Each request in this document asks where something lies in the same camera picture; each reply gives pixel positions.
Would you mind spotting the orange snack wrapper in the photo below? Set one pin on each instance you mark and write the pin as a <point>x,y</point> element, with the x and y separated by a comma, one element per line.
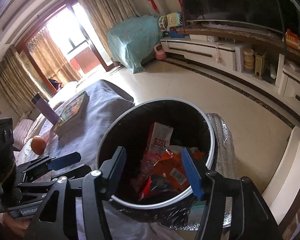
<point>170,165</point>

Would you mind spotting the stacked yellow jars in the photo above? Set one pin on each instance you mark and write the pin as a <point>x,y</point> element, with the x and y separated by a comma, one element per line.
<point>248,60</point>

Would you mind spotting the black flat television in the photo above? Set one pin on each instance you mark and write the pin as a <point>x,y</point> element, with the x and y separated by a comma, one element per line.
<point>227,0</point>

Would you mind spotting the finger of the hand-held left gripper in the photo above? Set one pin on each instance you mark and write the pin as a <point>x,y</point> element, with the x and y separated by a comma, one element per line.
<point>72,171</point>
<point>62,160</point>

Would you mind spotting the orange fruit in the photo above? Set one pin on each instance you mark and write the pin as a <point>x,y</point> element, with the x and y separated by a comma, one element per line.
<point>38,145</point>

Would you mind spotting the pink plastic wrapper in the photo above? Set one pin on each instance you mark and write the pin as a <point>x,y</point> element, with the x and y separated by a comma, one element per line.
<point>147,162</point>

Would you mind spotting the purple cloth item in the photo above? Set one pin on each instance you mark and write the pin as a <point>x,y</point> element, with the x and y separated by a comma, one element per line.
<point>55,85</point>

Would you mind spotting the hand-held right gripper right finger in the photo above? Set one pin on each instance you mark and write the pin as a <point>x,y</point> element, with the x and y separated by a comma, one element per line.
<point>191,172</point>

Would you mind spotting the sheer beige curtain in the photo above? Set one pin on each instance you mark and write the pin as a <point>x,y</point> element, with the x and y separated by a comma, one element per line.
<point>52,55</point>

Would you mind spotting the beige patterned curtain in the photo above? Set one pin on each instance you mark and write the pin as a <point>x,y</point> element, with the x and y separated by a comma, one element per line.
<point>17,80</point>
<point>102,10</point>

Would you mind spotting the colourful abacus toy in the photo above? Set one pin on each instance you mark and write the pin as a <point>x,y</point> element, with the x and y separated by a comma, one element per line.
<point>292,41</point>

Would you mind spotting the pink kettlebell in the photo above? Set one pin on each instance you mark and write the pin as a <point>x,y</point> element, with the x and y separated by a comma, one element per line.
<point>160,55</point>

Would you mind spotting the yellow white toy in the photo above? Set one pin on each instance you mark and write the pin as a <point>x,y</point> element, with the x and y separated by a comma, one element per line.
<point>173,20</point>

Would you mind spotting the teal cloth covered furniture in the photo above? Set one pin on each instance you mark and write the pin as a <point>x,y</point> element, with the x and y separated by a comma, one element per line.
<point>132,40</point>

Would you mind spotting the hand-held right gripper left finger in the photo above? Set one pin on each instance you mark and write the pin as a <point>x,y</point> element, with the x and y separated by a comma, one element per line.
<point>115,167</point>

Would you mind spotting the white and red carton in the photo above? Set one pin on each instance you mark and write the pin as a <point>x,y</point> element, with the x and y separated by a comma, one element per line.
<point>160,135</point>

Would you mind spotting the purple thermos bottle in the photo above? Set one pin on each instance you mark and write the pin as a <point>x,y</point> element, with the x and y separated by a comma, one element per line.
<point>48,112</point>

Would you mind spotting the blue toy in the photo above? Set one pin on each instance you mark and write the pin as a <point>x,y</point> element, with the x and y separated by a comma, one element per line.
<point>177,33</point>

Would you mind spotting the white television cabinet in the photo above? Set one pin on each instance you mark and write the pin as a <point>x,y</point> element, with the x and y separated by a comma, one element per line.
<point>202,47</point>

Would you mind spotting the pink striped pillow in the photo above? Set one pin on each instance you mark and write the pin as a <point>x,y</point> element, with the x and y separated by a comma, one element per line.
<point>23,132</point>

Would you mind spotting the colourful picture book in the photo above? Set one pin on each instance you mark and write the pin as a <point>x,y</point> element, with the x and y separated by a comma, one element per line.
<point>72,110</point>

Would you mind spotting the wooden box grater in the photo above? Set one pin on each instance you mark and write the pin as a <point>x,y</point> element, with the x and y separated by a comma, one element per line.
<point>259,66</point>

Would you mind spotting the wooden balcony door frame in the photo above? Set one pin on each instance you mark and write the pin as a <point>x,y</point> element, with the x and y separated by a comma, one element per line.
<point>65,5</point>

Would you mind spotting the white trash bin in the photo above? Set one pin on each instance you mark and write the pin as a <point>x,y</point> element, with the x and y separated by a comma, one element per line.
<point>211,140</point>

